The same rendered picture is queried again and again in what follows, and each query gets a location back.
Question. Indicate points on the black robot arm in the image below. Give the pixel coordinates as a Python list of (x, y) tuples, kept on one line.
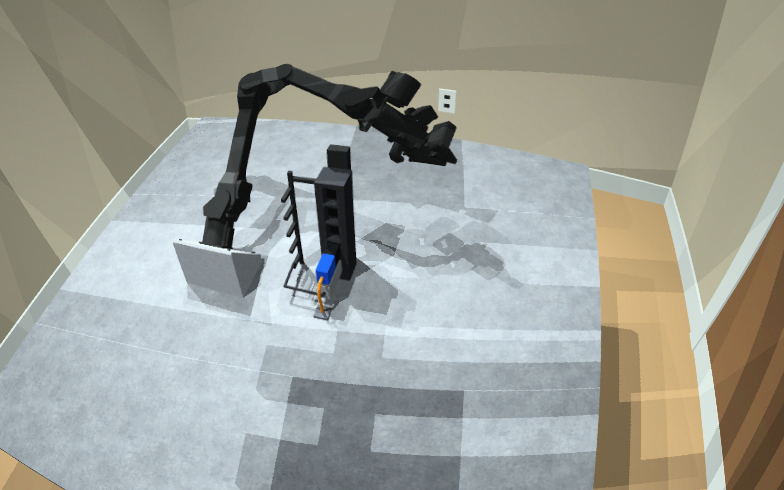
[(233, 191)]

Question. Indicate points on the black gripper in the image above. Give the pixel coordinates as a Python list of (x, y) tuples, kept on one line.
[(413, 141)]

